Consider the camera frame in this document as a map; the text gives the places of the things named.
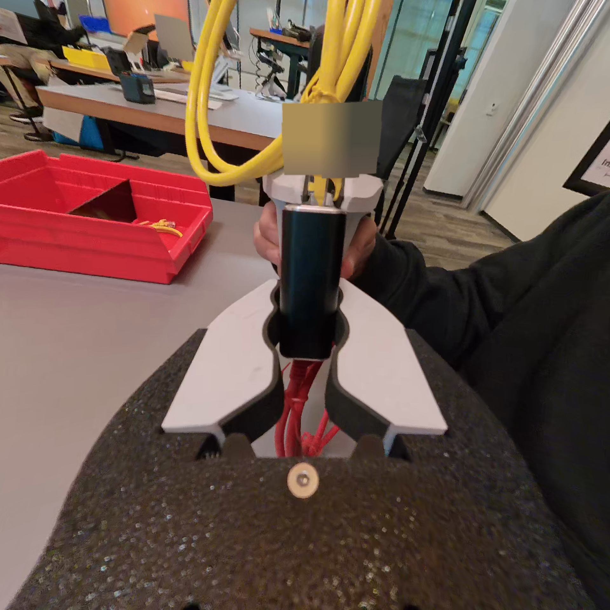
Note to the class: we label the wood-edged office table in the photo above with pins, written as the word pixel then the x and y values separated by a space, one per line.
pixel 95 95

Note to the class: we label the white paper sign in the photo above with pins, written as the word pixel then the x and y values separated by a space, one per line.
pixel 62 124

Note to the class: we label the blue bag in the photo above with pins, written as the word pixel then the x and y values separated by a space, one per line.
pixel 90 136

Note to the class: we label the orange screen monitor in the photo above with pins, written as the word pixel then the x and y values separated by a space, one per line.
pixel 143 14

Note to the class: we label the yellow storage bin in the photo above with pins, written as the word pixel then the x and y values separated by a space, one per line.
pixel 86 57

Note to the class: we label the red plastic bin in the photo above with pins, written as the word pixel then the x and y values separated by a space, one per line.
pixel 71 248

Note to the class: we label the person's torso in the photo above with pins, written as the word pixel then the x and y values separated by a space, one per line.
pixel 562 429

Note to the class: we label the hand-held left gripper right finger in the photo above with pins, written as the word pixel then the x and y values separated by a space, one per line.
pixel 386 376

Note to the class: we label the person's right hand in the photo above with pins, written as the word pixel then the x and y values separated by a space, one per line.
pixel 264 238

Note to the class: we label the blue storage bin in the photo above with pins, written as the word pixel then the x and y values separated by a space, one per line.
pixel 95 24

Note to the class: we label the black network switch box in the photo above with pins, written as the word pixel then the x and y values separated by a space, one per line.
pixel 309 276

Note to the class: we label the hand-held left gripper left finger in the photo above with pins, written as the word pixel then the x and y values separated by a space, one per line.
pixel 224 376

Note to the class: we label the black framed picture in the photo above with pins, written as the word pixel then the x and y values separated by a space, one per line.
pixel 591 167

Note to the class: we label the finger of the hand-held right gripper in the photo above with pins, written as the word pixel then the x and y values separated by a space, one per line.
pixel 364 190
pixel 283 188

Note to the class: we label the black desktop device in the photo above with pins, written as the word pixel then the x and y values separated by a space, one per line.
pixel 138 88

